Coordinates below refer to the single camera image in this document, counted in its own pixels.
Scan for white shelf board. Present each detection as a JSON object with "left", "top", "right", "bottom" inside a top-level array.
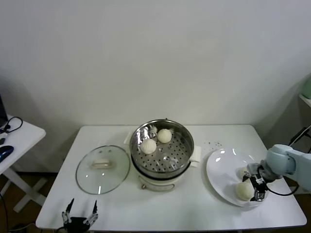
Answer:
[{"left": 299, "top": 94, "right": 311, "bottom": 107}]

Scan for black power cable with adapter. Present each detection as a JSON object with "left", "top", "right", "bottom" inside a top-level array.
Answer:
[{"left": 288, "top": 126, "right": 311, "bottom": 153}]

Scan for dark scattered crumbs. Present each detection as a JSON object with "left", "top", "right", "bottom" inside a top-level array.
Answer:
[{"left": 203, "top": 140, "right": 223, "bottom": 148}]

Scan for blue computer mouse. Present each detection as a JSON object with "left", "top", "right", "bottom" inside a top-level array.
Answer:
[{"left": 0, "top": 145, "right": 15, "bottom": 163}]

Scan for black looped cable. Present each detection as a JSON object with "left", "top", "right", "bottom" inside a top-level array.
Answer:
[{"left": 3, "top": 116, "right": 24, "bottom": 133}]

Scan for stainless steel steamer basket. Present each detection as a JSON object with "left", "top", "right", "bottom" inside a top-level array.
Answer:
[{"left": 129, "top": 118, "right": 195, "bottom": 179}]

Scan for glass pot lid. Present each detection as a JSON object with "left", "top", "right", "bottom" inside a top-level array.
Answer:
[{"left": 75, "top": 145, "right": 131, "bottom": 195}]

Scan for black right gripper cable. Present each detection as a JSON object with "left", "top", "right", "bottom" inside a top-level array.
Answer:
[{"left": 266, "top": 179, "right": 299, "bottom": 196}]

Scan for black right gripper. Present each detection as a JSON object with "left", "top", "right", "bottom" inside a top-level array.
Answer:
[{"left": 242, "top": 169, "right": 268, "bottom": 202}]

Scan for cream electric cooking pot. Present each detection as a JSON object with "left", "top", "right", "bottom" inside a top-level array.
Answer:
[{"left": 123, "top": 132, "right": 203, "bottom": 191}]

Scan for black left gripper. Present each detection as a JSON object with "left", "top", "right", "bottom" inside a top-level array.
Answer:
[{"left": 61, "top": 198, "right": 99, "bottom": 233}]

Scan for black floor cable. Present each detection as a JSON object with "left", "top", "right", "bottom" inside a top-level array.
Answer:
[{"left": 0, "top": 188, "right": 9, "bottom": 233}]

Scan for pale green object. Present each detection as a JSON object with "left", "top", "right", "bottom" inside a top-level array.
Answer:
[{"left": 303, "top": 74, "right": 311, "bottom": 100}]

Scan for dark laptop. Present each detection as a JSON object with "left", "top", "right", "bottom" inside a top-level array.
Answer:
[{"left": 0, "top": 93, "right": 9, "bottom": 128}]

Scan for white steamed baozi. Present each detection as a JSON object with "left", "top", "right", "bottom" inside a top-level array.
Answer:
[
  {"left": 234, "top": 182, "right": 254, "bottom": 201},
  {"left": 140, "top": 139, "right": 157, "bottom": 155},
  {"left": 157, "top": 128, "right": 173, "bottom": 144},
  {"left": 237, "top": 166, "right": 250, "bottom": 180}
]

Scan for white round plate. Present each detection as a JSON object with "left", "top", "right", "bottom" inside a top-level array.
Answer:
[{"left": 206, "top": 148, "right": 268, "bottom": 208}]

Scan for white folding side table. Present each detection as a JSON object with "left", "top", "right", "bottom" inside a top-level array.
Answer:
[{"left": 0, "top": 114, "right": 47, "bottom": 213}]

